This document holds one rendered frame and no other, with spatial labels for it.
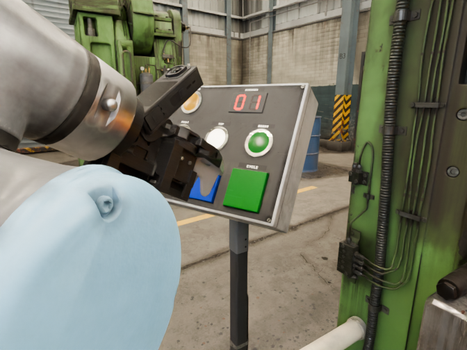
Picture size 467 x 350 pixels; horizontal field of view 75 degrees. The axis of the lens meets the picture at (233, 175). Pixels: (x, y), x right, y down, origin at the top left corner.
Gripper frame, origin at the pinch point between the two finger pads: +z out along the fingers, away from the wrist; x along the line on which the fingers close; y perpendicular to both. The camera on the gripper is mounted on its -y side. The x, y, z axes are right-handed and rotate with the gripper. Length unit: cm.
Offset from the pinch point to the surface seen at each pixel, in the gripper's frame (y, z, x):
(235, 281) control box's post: 20.1, 34.4, -8.8
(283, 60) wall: -481, 615, -329
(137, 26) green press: -240, 195, -346
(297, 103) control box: -17.1, 10.9, 5.8
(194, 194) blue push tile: 3.6, 10.2, -10.6
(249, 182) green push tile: -0.5, 10.2, 0.7
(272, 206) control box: 2.8, 10.9, 6.0
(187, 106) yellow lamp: -15.9, 10.6, -20.4
